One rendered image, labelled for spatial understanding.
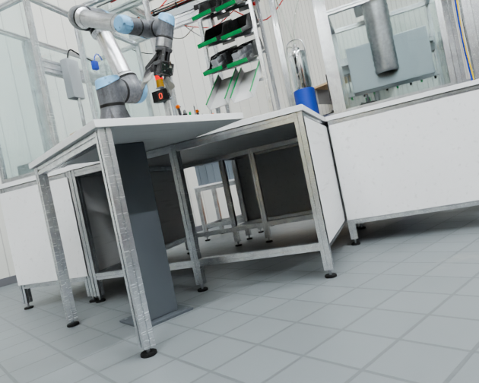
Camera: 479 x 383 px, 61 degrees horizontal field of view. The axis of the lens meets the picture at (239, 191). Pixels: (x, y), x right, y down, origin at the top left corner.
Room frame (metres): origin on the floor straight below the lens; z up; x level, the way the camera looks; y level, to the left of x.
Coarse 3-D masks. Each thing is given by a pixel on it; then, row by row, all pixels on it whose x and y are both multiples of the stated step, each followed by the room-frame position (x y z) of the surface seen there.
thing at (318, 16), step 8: (312, 0) 3.19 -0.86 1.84; (320, 0) 3.18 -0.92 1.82; (320, 8) 3.18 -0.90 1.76; (320, 16) 3.18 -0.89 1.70; (320, 24) 3.19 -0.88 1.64; (320, 32) 3.19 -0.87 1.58; (320, 40) 3.20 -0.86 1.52; (328, 48) 3.18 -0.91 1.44; (328, 56) 3.18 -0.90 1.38; (328, 64) 3.19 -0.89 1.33; (328, 72) 3.20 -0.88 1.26; (328, 80) 3.19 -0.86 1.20; (336, 88) 3.18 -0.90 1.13; (336, 96) 3.18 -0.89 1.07; (336, 104) 3.19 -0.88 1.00; (336, 112) 3.19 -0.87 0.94
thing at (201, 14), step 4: (212, 0) 2.51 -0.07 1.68; (216, 0) 2.50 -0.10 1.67; (220, 0) 2.39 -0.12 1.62; (200, 4) 2.43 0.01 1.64; (204, 4) 2.47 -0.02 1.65; (208, 4) 2.51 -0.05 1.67; (212, 4) 2.52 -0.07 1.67; (216, 4) 2.33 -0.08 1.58; (220, 4) 2.38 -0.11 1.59; (200, 8) 2.42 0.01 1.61; (204, 8) 2.46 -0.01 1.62; (208, 8) 2.50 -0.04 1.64; (212, 8) 2.28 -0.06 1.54; (200, 12) 2.41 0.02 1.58; (204, 12) 2.28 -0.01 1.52; (208, 12) 2.27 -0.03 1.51; (212, 12) 2.32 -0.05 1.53; (196, 16) 2.31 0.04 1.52; (200, 16) 2.30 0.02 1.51; (204, 16) 2.30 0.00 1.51; (192, 20) 2.33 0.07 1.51; (196, 20) 2.36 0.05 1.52
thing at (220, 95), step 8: (216, 80) 2.42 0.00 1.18; (224, 80) 2.46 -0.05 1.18; (232, 80) 2.33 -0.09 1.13; (216, 88) 2.41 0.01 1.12; (224, 88) 2.39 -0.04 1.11; (232, 88) 2.31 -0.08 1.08; (216, 96) 2.38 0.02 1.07; (224, 96) 2.33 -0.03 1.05; (208, 104) 2.31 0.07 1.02; (216, 104) 2.31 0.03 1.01; (224, 104) 2.26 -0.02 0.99
